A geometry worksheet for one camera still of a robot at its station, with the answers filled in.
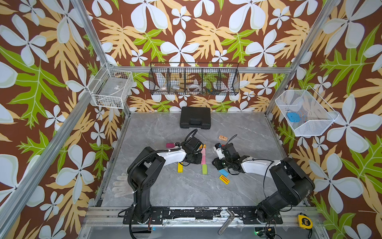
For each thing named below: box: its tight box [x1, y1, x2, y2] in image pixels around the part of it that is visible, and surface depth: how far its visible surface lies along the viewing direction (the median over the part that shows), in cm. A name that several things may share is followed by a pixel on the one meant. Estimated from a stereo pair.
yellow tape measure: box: [297, 212, 313, 230], surface depth 72 cm
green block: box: [201, 164, 208, 175], surface depth 91 cm
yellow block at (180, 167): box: [177, 162, 184, 173], surface depth 92 cm
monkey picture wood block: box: [218, 134, 228, 142], surface depth 107 cm
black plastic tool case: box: [179, 106, 212, 130], surface depth 113 cm
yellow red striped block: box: [218, 174, 231, 185], surface depth 87 cm
